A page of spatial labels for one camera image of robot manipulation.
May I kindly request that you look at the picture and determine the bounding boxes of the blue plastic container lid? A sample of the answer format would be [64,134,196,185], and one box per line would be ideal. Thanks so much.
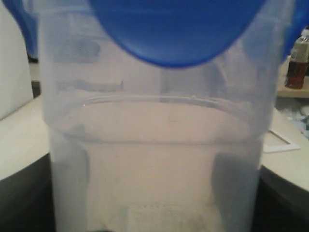
[4,0,309,68]

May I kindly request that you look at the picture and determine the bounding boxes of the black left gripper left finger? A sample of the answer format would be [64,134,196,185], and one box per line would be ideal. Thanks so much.
[0,153,56,232]

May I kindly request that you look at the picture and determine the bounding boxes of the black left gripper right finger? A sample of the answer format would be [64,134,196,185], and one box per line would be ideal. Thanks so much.
[253,166,309,232]

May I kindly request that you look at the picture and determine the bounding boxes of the brown bottle in background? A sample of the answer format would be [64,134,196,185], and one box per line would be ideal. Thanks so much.
[285,27,309,89]

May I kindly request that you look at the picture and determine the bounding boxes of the white paper sheet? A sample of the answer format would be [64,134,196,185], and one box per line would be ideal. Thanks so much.
[263,129,301,154]

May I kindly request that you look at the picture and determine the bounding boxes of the clear plastic tall container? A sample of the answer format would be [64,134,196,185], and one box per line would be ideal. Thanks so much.
[37,0,294,232]

